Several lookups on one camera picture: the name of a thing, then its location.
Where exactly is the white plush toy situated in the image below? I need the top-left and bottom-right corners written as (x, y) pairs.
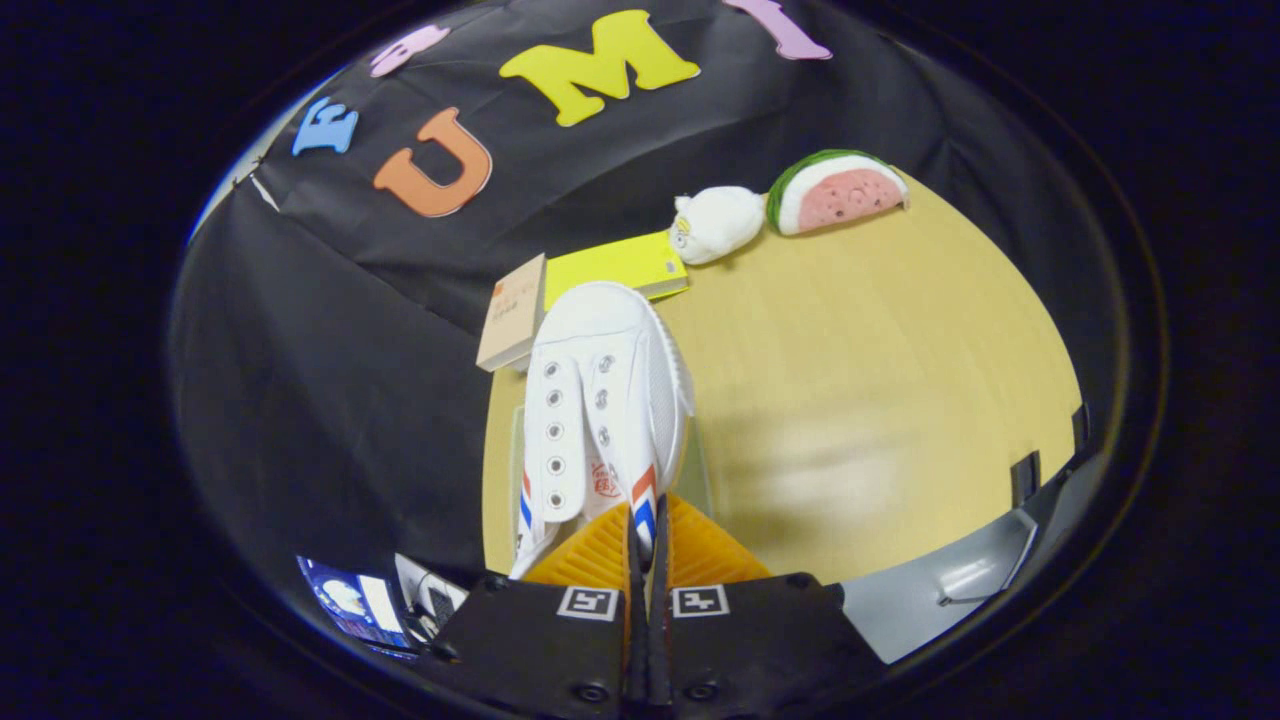
top-left (670, 186), bottom-right (767, 266)

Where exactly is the white canvas shoe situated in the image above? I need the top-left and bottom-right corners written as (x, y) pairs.
top-left (508, 281), bottom-right (696, 581)

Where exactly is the yellow book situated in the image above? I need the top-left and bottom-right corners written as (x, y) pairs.
top-left (543, 231), bottom-right (691, 311)

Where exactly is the black table bracket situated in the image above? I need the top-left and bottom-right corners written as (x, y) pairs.
top-left (1010, 450), bottom-right (1043, 511)

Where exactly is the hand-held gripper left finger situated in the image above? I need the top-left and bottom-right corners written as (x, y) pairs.
top-left (415, 497), bottom-right (646, 720)

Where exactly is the white electronic device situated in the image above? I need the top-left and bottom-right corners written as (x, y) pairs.
top-left (393, 552), bottom-right (471, 641)

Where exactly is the watermelon slice plush toy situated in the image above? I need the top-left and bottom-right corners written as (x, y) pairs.
top-left (766, 149), bottom-right (909, 237)

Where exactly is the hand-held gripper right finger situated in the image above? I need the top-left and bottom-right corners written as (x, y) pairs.
top-left (648, 495), bottom-right (891, 720)

